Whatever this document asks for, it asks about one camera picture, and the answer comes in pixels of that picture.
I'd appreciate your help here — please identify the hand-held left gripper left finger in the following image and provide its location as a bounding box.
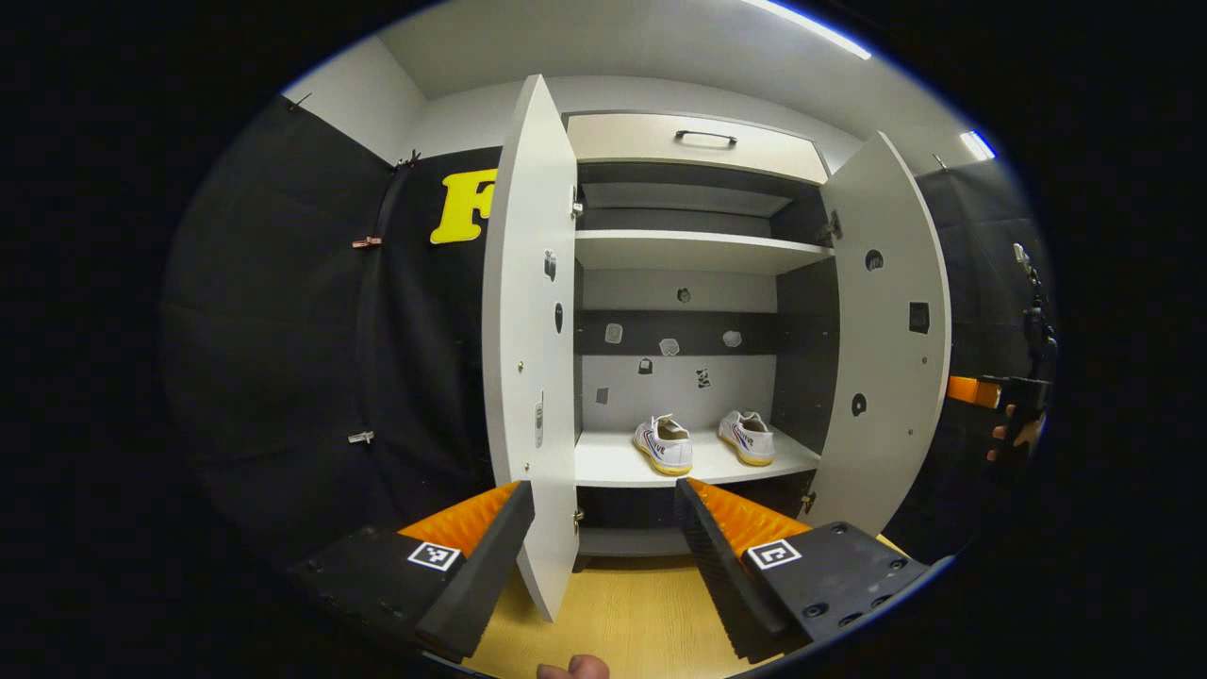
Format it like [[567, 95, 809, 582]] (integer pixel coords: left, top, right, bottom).
[[286, 480, 537, 663]]

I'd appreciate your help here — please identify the long ceiling light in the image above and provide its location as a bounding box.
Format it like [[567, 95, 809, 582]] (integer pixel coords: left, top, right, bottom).
[[745, 0, 873, 60]]

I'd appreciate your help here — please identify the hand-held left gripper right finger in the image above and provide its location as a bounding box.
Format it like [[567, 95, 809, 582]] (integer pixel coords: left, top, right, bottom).
[[672, 476, 934, 664]]

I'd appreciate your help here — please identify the beige cabinet drawer front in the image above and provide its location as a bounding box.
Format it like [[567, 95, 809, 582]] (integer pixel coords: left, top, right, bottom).
[[566, 113, 831, 185]]

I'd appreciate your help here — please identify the white shoe cabinet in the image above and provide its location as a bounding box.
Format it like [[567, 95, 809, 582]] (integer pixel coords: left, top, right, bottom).
[[481, 74, 951, 623]]

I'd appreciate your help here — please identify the white cabinet door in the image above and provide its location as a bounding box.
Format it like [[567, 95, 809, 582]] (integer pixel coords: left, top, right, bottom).
[[481, 74, 581, 623], [806, 130, 951, 538]]

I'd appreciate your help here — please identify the white shoe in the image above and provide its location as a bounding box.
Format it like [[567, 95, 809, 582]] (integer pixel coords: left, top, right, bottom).
[[634, 413, 694, 477], [719, 409, 776, 468]]

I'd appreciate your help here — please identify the white cabinet shelf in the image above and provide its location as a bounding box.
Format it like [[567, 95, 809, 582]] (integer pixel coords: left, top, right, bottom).
[[573, 429, 821, 489], [575, 231, 835, 276]]

